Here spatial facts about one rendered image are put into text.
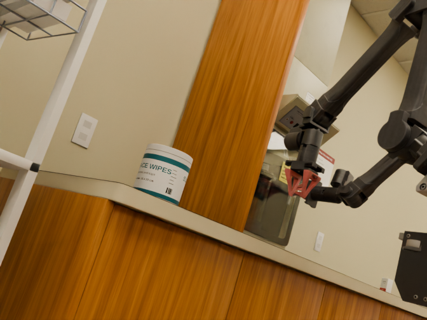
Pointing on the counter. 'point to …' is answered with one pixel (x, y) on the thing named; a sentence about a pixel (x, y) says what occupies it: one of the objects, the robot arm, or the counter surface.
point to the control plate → (295, 114)
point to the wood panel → (236, 105)
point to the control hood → (287, 102)
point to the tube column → (321, 36)
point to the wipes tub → (163, 173)
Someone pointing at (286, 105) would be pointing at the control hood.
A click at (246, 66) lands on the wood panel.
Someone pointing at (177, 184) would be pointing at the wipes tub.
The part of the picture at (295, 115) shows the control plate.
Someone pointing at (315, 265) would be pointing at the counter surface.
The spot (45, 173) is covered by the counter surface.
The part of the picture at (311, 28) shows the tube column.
